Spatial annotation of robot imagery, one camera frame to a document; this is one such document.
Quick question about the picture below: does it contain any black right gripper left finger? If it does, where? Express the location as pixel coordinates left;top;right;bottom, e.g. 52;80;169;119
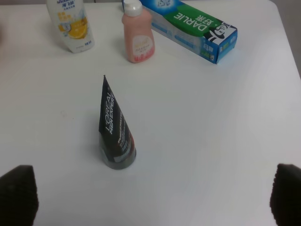
0;165;39;226

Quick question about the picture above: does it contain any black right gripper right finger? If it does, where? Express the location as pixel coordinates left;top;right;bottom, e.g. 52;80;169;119
269;163;301;226

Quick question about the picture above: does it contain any green blue Darlie toothpaste box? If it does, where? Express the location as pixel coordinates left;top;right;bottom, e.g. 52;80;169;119
121;0;238;65

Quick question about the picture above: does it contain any black L'Oreal face wash tube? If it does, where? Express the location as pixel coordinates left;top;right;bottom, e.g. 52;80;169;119
99;77;136;170

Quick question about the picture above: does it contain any white shampoo bottle orange label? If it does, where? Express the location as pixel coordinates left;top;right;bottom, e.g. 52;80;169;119
46;0;95;53

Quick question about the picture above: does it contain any pink bottle with white cap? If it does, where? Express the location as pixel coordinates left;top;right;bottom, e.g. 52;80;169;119
122;0;155;63

